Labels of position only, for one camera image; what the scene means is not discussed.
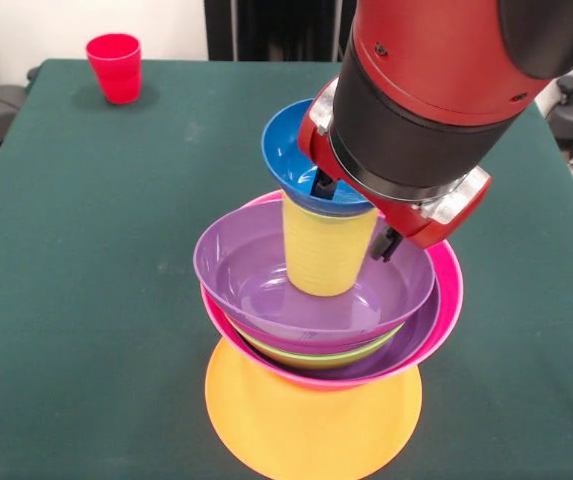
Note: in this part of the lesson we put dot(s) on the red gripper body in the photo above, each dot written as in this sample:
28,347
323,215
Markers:
416,227

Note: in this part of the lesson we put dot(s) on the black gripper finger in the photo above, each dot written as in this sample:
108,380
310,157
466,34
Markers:
385,245
325,186

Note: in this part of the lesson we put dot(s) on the blue plastic bowl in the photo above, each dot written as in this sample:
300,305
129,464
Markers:
281,145

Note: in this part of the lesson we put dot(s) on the large pink plastic bowl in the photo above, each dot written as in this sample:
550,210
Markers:
448,280

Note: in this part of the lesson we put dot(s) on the yellow plastic cup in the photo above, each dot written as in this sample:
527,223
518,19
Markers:
321,250

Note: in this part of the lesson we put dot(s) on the purple plastic bowl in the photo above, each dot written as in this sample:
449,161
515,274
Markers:
416,337
231,260

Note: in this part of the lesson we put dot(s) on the light green plastic bowl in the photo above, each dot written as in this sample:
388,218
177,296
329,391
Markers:
316,361

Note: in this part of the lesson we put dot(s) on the large orange plastic bowl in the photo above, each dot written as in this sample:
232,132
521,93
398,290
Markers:
291,435

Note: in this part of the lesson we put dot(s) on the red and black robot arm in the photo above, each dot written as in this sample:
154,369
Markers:
416,90

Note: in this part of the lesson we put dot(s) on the red plastic cup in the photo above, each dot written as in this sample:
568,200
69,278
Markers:
113,70

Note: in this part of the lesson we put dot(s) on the dark green tablecloth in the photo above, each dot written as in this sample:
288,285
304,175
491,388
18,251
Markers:
66,325

